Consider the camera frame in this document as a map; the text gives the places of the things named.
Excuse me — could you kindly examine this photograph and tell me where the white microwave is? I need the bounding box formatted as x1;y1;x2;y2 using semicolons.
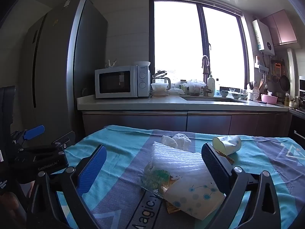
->
95;65;151;99

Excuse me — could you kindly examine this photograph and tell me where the white paper towel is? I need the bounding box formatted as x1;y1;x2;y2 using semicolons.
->
172;134;192;151

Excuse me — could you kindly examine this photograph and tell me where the black oven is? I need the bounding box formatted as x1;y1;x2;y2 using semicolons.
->
288;76;305;146

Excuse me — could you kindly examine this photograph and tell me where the grey refrigerator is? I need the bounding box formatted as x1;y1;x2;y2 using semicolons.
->
20;0;109;148

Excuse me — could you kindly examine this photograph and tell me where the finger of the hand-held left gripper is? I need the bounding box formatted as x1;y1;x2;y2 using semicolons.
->
11;125;46;148
21;131;76;156

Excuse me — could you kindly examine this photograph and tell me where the person's left hand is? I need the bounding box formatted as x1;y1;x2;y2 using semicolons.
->
0;192;27;229

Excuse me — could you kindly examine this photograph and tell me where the pink wall cabinet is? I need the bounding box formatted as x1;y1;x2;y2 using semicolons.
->
261;10;298;47

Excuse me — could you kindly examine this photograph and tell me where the kitchen sink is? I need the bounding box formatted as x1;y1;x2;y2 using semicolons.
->
181;95;246;103

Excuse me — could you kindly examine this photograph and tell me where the dotted white paper cup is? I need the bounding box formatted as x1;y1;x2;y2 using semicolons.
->
212;135;242;155

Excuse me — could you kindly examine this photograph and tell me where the white range hood column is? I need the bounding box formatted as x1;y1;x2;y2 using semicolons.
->
287;48;300;101

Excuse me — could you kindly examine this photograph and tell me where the brown snack wrapper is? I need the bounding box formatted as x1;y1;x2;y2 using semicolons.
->
214;148;235;165
165;200;184;214

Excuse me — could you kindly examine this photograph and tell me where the glass kettle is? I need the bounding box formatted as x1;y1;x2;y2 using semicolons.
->
152;71;171;91

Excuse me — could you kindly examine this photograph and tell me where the pink basin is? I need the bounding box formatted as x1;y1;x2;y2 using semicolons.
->
261;94;278;105

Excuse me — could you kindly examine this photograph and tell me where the kitchen counter cabinet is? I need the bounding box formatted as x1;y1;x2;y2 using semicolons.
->
77;94;294;136

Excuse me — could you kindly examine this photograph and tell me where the wall shelf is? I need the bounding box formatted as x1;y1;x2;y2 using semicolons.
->
254;56;268;73

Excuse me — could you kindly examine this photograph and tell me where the printed blue tablecloth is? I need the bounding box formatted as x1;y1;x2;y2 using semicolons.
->
57;125;305;229

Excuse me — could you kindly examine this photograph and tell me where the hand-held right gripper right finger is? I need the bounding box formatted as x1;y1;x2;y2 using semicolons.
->
201;143;282;229

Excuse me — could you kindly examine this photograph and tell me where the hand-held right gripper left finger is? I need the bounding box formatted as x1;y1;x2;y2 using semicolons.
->
26;145;108;229

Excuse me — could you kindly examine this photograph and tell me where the black frying pan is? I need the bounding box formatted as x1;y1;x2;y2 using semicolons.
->
280;75;290;91

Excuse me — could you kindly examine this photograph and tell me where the kitchen window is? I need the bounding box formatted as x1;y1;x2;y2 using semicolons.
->
150;0;249;91

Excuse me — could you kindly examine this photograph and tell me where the white water heater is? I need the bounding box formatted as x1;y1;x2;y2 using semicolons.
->
252;19;275;54

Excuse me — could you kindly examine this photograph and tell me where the bag-covered bowl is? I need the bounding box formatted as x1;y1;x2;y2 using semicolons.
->
187;80;206;96

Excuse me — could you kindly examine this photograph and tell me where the white soap bottle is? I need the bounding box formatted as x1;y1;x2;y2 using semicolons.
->
207;74;215;96

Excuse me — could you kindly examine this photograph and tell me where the green clear candy wrapper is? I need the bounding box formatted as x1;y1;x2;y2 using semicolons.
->
140;163;172;192

